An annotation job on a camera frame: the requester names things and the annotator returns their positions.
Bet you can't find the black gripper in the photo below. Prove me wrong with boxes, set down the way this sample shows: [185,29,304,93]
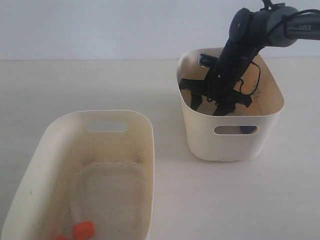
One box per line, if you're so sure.
[178,44,252,116]

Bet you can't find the orange-capped clear tube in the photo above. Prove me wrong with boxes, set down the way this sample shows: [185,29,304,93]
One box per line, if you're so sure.
[71,221,95,240]

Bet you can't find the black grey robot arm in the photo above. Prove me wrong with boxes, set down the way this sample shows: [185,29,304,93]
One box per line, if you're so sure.
[178,1,320,116]

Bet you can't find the blue-capped tube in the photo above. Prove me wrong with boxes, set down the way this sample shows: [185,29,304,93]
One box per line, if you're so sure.
[239,125,258,135]

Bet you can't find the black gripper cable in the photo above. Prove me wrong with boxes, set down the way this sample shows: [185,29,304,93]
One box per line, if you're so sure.
[235,61,262,96]

